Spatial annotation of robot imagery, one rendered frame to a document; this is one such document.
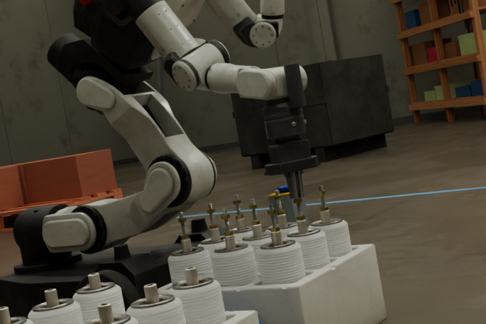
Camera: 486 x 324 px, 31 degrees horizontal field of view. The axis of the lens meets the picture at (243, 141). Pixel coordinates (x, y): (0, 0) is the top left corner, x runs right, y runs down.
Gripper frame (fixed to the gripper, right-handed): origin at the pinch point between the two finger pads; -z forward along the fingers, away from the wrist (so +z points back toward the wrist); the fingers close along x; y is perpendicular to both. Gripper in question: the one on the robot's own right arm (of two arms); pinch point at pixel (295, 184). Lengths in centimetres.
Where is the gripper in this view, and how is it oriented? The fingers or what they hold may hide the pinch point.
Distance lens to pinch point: 197.6
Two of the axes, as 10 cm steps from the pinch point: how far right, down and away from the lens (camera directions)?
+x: -9.1, 1.7, -3.9
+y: 3.9, -0.3, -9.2
